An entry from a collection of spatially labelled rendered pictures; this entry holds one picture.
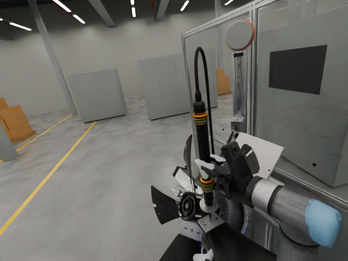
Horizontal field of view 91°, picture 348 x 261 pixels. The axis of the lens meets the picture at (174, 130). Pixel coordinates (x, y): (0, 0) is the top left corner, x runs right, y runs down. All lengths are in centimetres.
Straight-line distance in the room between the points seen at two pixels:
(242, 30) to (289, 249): 101
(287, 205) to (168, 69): 572
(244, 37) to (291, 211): 93
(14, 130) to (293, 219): 847
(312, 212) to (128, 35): 1261
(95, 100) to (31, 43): 723
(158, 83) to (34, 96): 1011
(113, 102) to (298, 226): 750
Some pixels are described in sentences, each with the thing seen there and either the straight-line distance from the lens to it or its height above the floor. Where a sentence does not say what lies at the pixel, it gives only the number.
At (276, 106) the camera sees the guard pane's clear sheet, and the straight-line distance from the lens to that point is 124.
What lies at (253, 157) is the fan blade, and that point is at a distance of 67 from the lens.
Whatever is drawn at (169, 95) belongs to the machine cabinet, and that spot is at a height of 78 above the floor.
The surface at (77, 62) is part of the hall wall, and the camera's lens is 1319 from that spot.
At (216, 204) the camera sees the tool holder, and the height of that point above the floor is 129.
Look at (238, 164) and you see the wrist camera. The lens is 48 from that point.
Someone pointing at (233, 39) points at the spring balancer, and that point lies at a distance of 117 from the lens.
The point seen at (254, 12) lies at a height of 199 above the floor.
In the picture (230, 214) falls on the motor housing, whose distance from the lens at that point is 86.
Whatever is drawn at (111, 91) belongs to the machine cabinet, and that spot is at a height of 112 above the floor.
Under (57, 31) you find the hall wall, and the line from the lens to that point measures 1361.
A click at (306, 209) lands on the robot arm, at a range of 45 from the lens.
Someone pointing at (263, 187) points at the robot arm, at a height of 149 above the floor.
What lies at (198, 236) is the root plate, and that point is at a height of 109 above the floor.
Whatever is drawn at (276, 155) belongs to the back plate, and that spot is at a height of 133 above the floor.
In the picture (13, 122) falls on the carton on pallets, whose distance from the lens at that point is 848.
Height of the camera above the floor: 179
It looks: 21 degrees down
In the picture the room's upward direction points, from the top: 9 degrees counter-clockwise
